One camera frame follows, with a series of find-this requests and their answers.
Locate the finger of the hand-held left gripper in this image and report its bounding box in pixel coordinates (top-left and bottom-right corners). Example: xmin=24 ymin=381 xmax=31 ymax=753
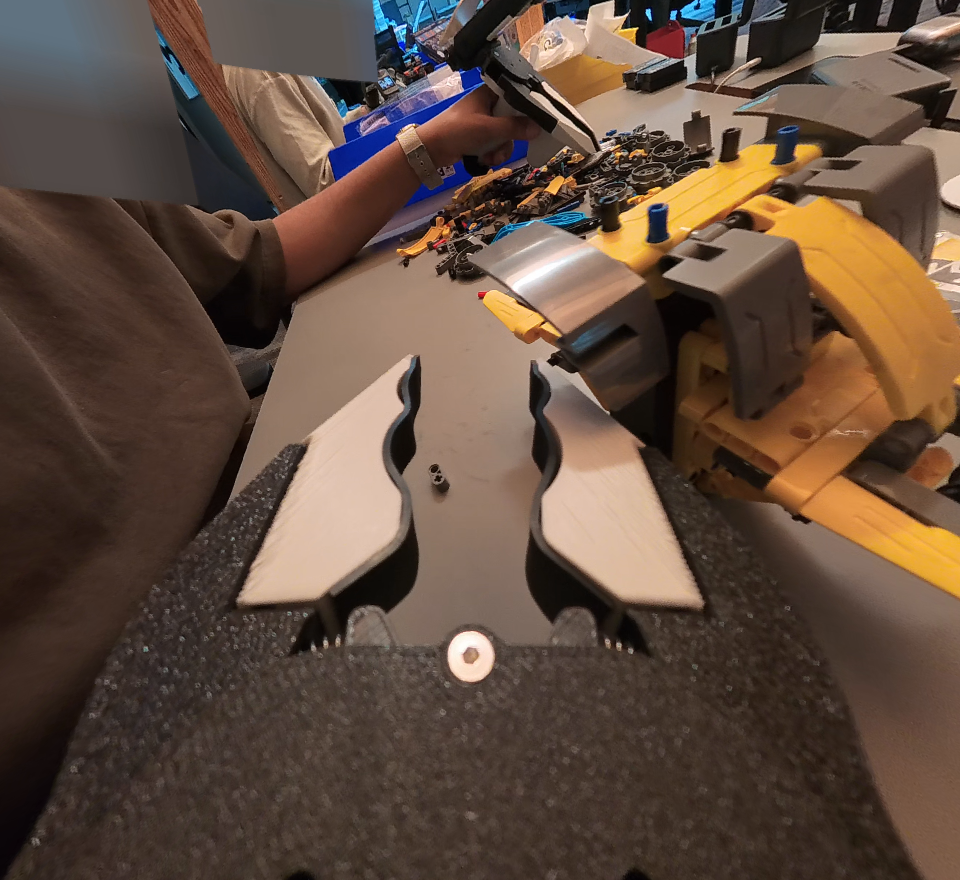
xmin=525 ymin=69 xmax=603 ymax=146
xmin=517 ymin=94 xmax=601 ymax=155

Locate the pile of toy brick pieces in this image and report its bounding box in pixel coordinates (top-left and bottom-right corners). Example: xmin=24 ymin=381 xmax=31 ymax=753
xmin=397 ymin=124 xmax=714 ymax=281

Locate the person's left forearm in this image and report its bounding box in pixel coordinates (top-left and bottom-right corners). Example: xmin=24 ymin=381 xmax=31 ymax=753
xmin=271 ymin=134 xmax=451 ymax=300

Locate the silver rounded device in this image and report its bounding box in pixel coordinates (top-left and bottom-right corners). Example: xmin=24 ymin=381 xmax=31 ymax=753
xmin=898 ymin=16 xmax=960 ymax=55

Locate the small black charging dock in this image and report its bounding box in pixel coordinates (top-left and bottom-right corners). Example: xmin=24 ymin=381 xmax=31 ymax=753
xmin=693 ymin=16 xmax=741 ymax=79

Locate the black battery box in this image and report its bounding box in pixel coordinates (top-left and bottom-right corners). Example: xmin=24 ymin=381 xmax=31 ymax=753
xmin=622 ymin=55 xmax=689 ymax=94

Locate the grey mesh office chair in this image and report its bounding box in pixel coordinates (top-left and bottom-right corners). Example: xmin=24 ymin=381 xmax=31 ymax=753
xmin=225 ymin=340 xmax=288 ymax=395

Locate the blue curved brick piece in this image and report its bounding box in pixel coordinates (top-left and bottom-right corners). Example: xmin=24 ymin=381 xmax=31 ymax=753
xmin=491 ymin=214 xmax=601 ymax=247

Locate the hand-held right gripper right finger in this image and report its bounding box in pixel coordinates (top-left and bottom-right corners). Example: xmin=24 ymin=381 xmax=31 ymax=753
xmin=527 ymin=360 xmax=706 ymax=645

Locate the wooden post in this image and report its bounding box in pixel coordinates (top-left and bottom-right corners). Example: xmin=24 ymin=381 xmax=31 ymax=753
xmin=126 ymin=0 xmax=288 ymax=212

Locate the person's left hand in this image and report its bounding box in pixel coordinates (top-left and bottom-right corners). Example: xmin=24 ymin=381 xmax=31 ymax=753
xmin=438 ymin=89 xmax=543 ymax=170

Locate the blue plastic bin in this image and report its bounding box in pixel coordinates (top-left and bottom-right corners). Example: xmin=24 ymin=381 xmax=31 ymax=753
xmin=327 ymin=66 xmax=530 ymax=210

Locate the beige strap wristwatch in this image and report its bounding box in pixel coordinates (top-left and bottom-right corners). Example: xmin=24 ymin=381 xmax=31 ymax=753
xmin=395 ymin=123 xmax=446 ymax=191

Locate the white cable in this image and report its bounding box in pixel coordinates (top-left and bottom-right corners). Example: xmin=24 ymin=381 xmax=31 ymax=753
xmin=707 ymin=55 xmax=765 ymax=95

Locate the large black charging dock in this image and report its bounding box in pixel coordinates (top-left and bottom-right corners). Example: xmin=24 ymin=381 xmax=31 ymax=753
xmin=744 ymin=0 xmax=858 ymax=69

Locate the yellow cardboard box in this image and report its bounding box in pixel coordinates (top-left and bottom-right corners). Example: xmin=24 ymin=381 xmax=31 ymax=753
xmin=536 ymin=25 xmax=657 ymax=105

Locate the crumpled white paper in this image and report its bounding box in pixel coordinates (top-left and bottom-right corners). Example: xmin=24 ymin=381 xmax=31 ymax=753
xmin=521 ymin=0 xmax=661 ymax=67

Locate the black power bank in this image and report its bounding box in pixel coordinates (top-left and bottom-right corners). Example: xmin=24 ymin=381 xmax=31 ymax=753
xmin=733 ymin=80 xmax=931 ymax=148

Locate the yellow toy brick vehicle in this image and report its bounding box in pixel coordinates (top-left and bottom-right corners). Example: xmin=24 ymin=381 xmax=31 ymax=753
xmin=468 ymin=124 xmax=960 ymax=600

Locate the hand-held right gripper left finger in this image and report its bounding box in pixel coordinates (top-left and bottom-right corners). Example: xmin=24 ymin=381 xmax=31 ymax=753
xmin=236 ymin=354 xmax=423 ymax=647

